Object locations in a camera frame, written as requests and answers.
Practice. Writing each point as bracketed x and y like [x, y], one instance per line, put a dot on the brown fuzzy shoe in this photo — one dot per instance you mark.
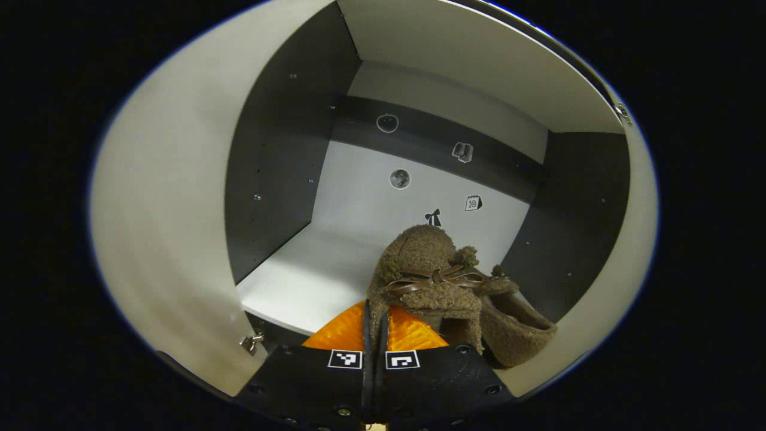
[514, 335]
[419, 251]

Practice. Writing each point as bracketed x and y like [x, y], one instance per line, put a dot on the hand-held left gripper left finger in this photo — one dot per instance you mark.
[311, 383]

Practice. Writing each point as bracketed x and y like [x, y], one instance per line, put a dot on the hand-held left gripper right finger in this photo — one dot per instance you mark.
[443, 383]

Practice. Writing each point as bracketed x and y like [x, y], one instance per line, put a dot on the white shoe cabinet door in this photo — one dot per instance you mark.
[161, 209]
[610, 287]

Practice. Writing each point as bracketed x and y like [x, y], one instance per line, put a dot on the white shoe cabinet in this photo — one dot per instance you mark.
[359, 197]

